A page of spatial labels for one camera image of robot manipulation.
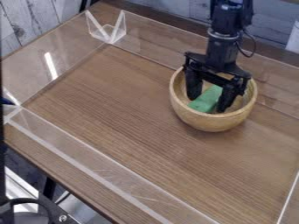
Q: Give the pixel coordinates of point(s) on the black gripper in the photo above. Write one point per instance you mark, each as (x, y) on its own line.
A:
(229, 77)

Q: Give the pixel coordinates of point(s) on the green rectangular block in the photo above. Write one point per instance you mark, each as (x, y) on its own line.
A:
(207, 101)

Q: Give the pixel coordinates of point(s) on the brown wooden bowl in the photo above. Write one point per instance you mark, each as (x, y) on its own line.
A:
(209, 122)

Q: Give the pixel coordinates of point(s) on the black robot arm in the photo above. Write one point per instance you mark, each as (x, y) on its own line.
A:
(216, 66)

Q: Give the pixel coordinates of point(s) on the black table leg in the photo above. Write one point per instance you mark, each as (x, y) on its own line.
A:
(49, 187)

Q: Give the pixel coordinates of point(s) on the clear acrylic enclosure wall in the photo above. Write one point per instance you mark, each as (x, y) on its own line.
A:
(93, 122)

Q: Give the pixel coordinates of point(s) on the black metal bracket with screw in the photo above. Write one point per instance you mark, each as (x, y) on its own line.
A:
(49, 210)

